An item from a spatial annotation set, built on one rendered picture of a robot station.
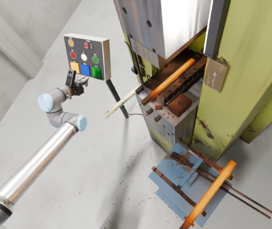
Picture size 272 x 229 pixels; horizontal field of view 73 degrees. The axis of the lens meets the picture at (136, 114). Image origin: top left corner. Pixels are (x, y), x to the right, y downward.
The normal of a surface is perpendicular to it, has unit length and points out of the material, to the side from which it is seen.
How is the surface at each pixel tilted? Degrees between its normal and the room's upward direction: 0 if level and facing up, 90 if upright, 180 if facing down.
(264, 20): 90
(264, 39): 90
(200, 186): 0
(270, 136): 0
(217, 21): 90
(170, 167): 0
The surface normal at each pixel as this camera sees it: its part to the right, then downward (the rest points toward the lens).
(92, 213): -0.20, -0.47
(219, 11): -0.74, 0.65
